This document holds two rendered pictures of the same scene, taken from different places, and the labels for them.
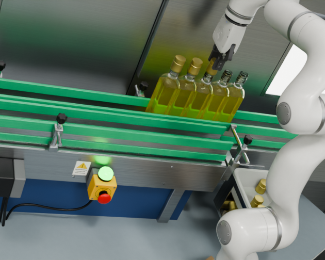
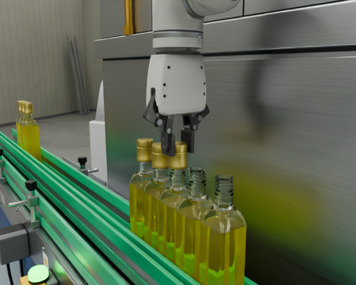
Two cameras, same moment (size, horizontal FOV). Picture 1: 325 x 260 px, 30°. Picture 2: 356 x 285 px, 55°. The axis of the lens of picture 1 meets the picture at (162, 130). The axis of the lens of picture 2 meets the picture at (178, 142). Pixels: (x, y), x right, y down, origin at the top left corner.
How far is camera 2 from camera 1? 1.87 m
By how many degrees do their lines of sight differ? 77
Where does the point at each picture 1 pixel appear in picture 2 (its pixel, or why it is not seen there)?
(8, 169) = (7, 230)
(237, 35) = (152, 69)
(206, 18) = (218, 99)
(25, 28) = (115, 137)
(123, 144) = (66, 244)
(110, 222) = not seen: outside the picture
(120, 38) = not seen: hidden behind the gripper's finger
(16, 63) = (116, 174)
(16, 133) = not seen: hidden behind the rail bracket
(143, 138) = (72, 240)
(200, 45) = (224, 150)
